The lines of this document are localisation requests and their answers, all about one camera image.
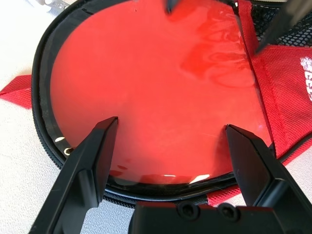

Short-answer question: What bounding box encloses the red ping-pong paddle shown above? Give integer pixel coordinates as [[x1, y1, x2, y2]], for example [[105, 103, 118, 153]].
[[50, 0, 271, 183]]

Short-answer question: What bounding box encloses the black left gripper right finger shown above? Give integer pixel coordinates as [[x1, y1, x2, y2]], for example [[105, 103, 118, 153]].
[[225, 124, 312, 220]]

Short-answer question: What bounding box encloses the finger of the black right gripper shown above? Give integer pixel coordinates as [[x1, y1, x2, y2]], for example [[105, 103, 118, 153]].
[[255, 0, 312, 53], [164, 0, 181, 14]]

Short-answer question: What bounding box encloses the red black paddle case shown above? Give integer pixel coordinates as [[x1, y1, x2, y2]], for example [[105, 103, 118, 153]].
[[0, 0, 312, 210]]

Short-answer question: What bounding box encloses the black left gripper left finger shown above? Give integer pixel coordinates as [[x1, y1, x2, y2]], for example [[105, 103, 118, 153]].
[[30, 116, 119, 234]]

